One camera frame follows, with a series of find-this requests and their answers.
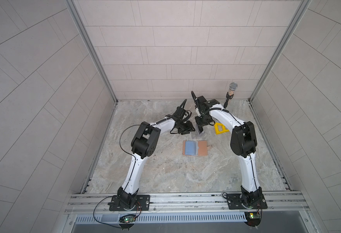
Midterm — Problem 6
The yellow triangular plastic piece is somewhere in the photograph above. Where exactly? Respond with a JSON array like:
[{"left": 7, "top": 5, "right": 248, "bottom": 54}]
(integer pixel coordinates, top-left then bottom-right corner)
[{"left": 214, "top": 122, "right": 229, "bottom": 135}]

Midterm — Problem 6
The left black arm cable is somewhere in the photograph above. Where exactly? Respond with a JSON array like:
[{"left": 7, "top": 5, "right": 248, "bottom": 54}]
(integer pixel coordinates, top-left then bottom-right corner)
[{"left": 119, "top": 124, "right": 142, "bottom": 161}]

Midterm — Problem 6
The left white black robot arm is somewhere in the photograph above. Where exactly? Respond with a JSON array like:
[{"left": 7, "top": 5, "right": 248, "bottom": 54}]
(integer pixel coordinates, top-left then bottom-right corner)
[{"left": 117, "top": 100, "right": 195, "bottom": 210}]

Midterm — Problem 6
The perforated vent strip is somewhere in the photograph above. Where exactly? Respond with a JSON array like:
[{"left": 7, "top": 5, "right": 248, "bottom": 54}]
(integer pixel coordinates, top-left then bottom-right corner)
[{"left": 75, "top": 212, "right": 247, "bottom": 225}]

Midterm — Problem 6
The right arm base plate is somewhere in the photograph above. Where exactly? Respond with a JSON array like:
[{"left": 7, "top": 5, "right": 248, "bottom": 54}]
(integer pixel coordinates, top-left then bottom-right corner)
[{"left": 222, "top": 192, "right": 268, "bottom": 210}]

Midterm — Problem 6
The clear acrylic card box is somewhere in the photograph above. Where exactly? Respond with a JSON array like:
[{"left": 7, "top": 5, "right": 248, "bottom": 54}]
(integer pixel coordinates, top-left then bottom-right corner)
[{"left": 194, "top": 125, "right": 205, "bottom": 139}]

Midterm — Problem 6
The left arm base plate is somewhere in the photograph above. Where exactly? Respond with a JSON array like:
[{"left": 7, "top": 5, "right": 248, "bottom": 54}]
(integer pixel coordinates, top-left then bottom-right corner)
[{"left": 108, "top": 195, "right": 151, "bottom": 211}]

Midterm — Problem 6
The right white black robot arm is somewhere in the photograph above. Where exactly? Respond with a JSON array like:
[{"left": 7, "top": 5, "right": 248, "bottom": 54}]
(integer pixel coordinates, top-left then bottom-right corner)
[{"left": 191, "top": 92, "right": 267, "bottom": 209}]

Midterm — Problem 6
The brown leather card holder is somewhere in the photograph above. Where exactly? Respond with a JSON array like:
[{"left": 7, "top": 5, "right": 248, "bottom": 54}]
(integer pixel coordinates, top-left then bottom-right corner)
[{"left": 183, "top": 140, "right": 211, "bottom": 156}]

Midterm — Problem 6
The aluminium mounting rail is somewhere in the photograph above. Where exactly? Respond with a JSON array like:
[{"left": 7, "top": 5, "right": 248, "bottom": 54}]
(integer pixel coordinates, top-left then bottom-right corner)
[{"left": 64, "top": 191, "right": 310, "bottom": 214}]

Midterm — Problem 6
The right circuit board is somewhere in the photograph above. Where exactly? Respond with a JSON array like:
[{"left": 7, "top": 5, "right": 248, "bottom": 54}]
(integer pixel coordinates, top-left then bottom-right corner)
[{"left": 244, "top": 212, "right": 261, "bottom": 227}]

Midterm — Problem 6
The left green circuit board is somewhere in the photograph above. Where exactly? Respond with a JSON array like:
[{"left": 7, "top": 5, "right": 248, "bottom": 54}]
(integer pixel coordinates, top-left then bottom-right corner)
[{"left": 119, "top": 215, "right": 136, "bottom": 224}]

